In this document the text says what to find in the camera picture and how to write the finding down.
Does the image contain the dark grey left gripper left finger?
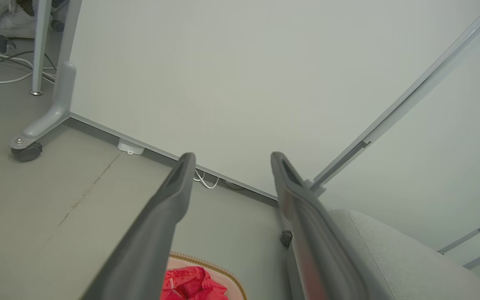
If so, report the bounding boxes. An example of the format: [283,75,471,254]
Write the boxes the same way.
[81,152,196,300]

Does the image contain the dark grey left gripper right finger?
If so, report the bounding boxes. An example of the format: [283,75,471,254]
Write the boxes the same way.
[270,152,370,300]

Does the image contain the red garment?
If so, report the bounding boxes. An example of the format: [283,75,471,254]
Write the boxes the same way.
[160,267,229,300]

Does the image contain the grey upholstered seat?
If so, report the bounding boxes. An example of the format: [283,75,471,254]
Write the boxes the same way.
[284,208,480,300]

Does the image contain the cream perforated laundry basket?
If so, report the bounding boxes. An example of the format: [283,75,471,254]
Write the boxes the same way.
[167,251,248,300]

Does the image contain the small white plastic box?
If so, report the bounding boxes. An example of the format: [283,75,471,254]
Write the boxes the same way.
[117,138,145,156]

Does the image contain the grey partition caster wheel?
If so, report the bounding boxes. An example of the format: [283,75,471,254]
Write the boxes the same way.
[11,142,43,162]

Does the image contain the large white partition panel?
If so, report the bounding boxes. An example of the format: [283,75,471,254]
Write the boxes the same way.
[9,0,480,201]

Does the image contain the white table leg pole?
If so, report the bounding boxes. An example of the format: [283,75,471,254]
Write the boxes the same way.
[30,0,53,96]

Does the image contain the white sneaker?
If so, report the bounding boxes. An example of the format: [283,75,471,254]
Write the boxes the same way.
[0,6,37,39]

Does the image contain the looped white cable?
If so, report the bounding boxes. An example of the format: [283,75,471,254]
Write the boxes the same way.
[193,169,220,190]

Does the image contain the white partition panel with rail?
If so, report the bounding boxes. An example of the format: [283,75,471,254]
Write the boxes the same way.
[310,0,480,288]

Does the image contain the long white floor cable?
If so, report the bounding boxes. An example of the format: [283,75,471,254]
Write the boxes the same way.
[0,52,57,85]

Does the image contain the thin black floor cable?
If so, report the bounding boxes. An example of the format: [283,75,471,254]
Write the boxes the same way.
[0,50,57,70]

